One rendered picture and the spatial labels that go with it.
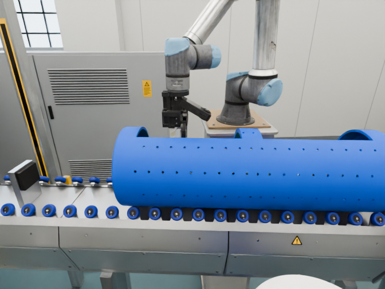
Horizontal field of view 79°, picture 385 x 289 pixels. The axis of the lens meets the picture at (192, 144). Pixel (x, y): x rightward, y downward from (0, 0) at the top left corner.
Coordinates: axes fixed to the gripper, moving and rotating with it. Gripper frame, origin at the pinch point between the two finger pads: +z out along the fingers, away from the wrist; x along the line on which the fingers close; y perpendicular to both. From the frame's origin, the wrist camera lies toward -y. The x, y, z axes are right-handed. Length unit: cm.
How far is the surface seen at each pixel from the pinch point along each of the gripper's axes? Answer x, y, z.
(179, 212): 11.5, 1.7, 19.2
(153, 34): -259, 58, -46
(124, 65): -131, 60, -18
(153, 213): 12.0, 10.3, 19.3
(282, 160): 12.3, -29.8, -1.5
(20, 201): 6, 62, 20
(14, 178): 6, 61, 10
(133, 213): 12.2, 17.4, 19.6
